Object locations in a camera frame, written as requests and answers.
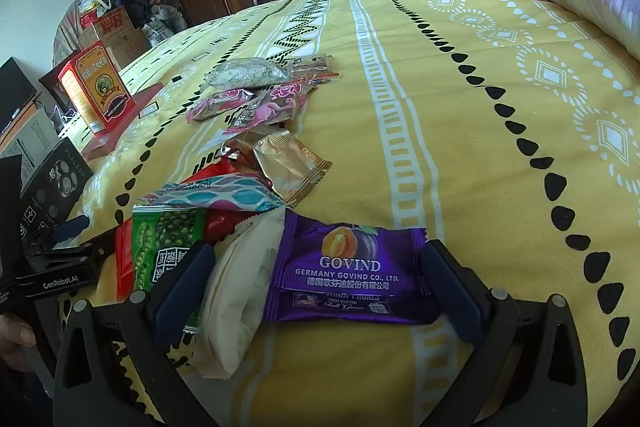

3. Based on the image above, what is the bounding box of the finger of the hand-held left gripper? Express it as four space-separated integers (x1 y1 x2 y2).
25 214 92 258
30 234 119 269

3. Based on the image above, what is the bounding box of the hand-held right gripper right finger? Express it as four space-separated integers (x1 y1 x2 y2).
422 238 590 427

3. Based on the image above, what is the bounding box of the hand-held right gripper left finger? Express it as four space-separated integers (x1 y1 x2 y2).
52 241 217 427

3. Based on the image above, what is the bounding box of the orange red snack packet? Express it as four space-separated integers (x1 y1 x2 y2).
114 224 137 303

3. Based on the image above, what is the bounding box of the green pea snack packet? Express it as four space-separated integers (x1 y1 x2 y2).
131 203 210 335

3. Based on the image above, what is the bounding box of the white soft snack packet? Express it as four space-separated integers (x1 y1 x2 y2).
192 207 287 380

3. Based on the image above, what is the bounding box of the purple plum snack packet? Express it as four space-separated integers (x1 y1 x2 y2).
263 208 442 326

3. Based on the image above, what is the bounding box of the teal patterned snack packet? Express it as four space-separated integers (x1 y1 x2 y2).
137 173 292 214

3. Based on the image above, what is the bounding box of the brown foil snack packet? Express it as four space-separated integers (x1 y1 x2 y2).
221 129 273 168

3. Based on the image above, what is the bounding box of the gold snack packet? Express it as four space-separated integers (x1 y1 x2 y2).
251 129 334 208

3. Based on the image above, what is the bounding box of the pink flower snack packet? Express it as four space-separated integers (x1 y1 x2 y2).
185 87 257 124

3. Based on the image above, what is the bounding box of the pink flamingo snack packet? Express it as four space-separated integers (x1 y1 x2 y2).
224 83 319 134

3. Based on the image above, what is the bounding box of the grey speckled clear packet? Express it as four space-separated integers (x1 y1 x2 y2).
201 56 292 90

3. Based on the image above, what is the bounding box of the person's left hand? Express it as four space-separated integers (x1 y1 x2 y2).
0 312 38 362

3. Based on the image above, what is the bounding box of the black product box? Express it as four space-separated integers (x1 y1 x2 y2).
19 146 95 239

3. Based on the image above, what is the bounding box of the grey box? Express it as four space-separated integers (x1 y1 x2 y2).
0 103 57 158

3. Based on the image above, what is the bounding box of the flat red box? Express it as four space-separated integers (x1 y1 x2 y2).
81 99 168 160

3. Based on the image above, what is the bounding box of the red box with green emblem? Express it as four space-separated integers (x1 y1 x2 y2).
56 40 137 136

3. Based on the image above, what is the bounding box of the black screen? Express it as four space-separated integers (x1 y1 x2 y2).
0 56 39 134

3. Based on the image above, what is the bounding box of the yellow patterned bedsheet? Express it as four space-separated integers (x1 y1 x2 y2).
57 0 640 427

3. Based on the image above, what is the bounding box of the cardboard box with red print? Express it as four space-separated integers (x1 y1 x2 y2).
79 6 152 68

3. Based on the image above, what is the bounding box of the black bag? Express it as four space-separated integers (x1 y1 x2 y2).
121 0 162 28

